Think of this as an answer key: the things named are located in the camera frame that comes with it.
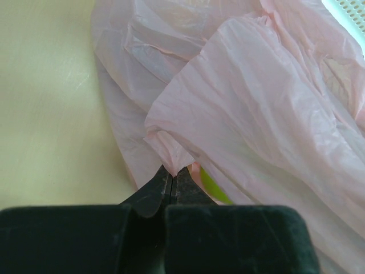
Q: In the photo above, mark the white perforated plastic basket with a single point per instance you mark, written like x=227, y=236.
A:
x=351, y=15

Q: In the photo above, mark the green pear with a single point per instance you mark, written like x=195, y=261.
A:
x=213, y=189

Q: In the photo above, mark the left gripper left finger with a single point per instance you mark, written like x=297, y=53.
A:
x=153, y=196

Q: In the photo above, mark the pink plastic bag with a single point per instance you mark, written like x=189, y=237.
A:
x=267, y=97

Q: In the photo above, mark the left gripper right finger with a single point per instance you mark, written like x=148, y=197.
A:
x=186, y=192

